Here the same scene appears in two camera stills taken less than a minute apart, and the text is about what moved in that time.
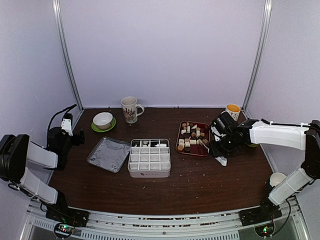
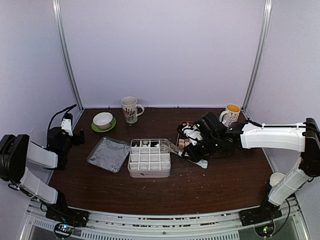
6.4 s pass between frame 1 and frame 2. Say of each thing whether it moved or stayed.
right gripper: moved
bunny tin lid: stayed
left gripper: stayed
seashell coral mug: stayed
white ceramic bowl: stayed
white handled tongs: moved
